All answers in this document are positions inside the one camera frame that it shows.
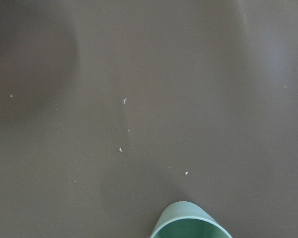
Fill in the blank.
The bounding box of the mint green cup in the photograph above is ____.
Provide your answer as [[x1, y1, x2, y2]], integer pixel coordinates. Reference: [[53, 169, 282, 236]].
[[151, 201, 231, 238]]

